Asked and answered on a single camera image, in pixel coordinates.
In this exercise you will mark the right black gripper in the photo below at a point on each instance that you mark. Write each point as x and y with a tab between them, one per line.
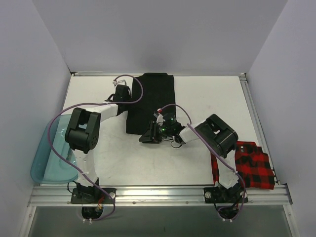
153	132

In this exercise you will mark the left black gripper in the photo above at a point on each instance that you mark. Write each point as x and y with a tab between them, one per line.
123	91

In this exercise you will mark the black long sleeve shirt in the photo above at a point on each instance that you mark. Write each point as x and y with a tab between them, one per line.
156	91

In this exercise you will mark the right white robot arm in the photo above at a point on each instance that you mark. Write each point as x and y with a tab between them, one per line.
217	135

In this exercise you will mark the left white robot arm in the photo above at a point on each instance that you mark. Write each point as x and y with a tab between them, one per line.
83	130

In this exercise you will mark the translucent blue plastic bin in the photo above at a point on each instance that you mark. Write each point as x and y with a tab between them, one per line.
47	167

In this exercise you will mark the red black plaid shirt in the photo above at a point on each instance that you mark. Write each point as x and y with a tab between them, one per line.
251	163

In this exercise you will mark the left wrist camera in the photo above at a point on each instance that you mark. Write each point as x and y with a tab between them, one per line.
117	82

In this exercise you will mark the back aluminium table rail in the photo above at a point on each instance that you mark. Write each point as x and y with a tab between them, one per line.
225	74

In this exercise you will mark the aluminium table rail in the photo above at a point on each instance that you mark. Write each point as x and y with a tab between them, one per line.
256	121
56	196
225	74

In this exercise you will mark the front aluminium table rail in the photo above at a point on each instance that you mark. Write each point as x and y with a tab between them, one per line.
56	196

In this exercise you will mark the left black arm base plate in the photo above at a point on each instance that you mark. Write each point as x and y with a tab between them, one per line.
92	195

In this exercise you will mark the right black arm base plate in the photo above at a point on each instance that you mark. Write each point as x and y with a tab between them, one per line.
221	195

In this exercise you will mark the right aluminium table rail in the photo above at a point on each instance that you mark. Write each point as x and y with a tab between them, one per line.
256	121

